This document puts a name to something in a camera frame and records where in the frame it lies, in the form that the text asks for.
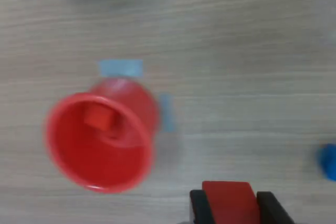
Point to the small red cube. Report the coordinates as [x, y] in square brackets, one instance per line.
[231, 203]
[99, 119]

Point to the red plastic cup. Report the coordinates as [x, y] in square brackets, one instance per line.
[99, 161]

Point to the small tape patch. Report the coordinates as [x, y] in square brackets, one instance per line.
[120, 67]

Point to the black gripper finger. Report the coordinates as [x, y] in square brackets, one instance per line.
[273, 211]
[200, 208]

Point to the small blue cube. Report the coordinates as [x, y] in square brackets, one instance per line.
[328, 162]

